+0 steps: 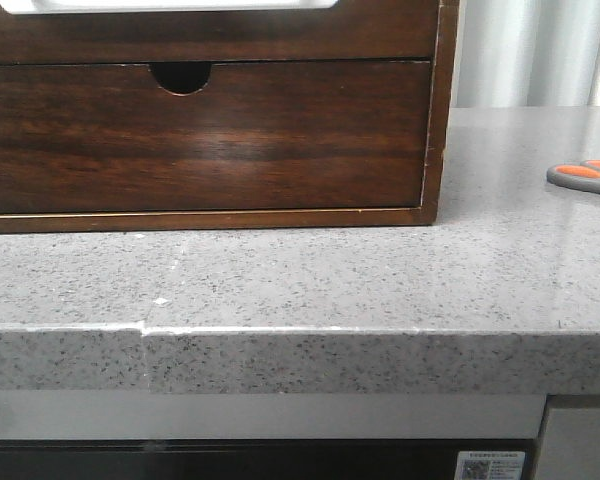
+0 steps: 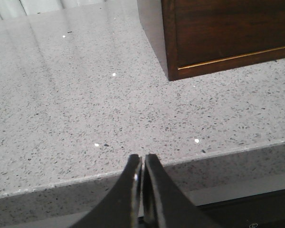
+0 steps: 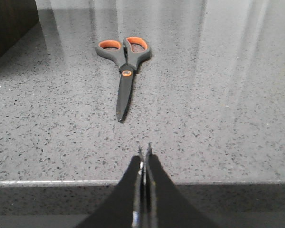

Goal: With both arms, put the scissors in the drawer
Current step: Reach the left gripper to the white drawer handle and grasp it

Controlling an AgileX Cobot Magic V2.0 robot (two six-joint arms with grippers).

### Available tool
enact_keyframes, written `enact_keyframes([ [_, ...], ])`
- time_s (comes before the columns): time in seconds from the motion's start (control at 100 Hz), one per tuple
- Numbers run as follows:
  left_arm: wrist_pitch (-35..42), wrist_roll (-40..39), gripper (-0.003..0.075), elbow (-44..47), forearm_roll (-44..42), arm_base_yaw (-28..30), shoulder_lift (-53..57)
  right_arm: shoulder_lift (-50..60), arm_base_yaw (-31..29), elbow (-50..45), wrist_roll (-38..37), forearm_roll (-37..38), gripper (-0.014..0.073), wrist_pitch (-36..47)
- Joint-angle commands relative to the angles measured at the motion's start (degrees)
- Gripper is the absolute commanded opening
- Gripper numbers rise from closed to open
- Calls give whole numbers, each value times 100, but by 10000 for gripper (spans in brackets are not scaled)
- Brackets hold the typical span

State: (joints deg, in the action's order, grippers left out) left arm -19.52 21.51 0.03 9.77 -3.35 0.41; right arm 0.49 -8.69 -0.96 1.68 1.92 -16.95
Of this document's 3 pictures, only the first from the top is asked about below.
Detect wooden drawer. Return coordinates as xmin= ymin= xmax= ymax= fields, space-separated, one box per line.
xmin=0 ymin=1 xmax=439 ymax=65
xmin=0 ymin=60 xmax=431 ymax=213

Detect grey orange handled scissors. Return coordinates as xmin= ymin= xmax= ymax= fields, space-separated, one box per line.
xmin=546 ymin=160 xmax=600 ymax=195

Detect dark wooden drawer cabinet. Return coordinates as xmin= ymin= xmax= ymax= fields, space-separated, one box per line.
xmin=0 ymin=1 xmax=459 ymax=233

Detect black under-counter appliance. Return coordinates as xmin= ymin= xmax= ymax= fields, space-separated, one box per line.
xmin=0 ymin=439 xmax=536 ymax=479

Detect grey curtain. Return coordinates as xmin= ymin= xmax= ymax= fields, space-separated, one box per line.
xmin=452 ymin=0 xmax=600 ymax=108

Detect white label sticker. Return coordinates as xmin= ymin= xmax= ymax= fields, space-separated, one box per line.
xmin=454 ymin=451 xmax=526 ymax=480

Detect white plastic tray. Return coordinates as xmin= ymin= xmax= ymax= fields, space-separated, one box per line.
xmin=0 ymin=0 xmax=337 ymax=15

